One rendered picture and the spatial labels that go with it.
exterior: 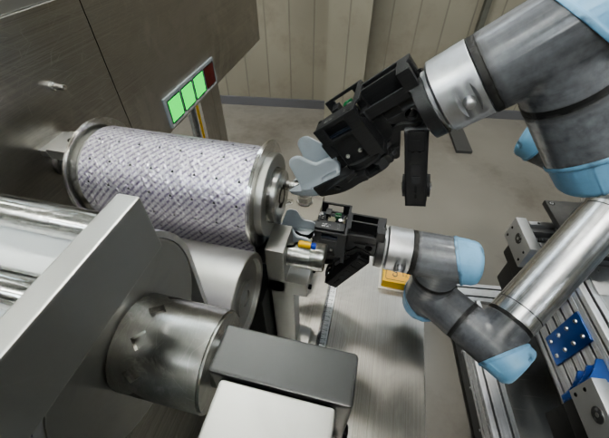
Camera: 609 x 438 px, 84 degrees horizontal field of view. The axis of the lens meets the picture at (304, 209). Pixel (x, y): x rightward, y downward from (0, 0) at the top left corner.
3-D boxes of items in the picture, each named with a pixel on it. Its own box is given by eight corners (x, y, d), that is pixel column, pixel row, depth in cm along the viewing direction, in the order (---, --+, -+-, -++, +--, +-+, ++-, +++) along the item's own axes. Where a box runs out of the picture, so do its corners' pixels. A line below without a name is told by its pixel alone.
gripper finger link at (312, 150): (278, 147, 47) (329, 116, 42) (304, 175, 50) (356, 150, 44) (271, 160, 45) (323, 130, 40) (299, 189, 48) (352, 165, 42)
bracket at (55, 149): (78, 163, 47) (71, 150, 46) (43, 157, 48) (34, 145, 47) (101, 143, 50) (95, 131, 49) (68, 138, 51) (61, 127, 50)
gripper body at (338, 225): (319, 199, 58) (390, 209, 56) (317, 231, 64) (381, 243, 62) (309, 230, 53) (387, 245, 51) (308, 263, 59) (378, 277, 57)
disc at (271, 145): (256, 267, 47) (240, 193, 36) (253, 267, 47) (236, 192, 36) (285, 194, 56) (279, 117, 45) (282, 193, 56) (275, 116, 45)
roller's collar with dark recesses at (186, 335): (210, 428, 22) (186, 397, 17) (129, 404, 23) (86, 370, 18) (245, 335, 26) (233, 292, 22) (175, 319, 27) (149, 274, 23)
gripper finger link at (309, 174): (268, 166, 44) (323, 131, 39) (296, 196, 47) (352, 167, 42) (261, 180, 42) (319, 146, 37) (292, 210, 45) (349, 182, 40)
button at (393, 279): (411, 292, 75) (414, 287, 73) (380, 286, 76) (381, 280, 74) (412, 267, 80) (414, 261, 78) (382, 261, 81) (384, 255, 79)
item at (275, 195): (271, 199, 41) (286, 157, 45) (255, 197, 41) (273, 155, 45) (276, 234, 47) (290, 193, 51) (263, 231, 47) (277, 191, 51)
